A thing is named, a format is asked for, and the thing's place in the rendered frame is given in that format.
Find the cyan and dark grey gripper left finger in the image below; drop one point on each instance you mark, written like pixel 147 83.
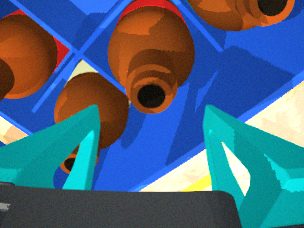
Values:
pixel 33 160

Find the blue bottle crate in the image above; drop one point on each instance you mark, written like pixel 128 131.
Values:
pixel 240 73

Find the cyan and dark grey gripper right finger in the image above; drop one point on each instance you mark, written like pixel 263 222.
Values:
pixel 275 196

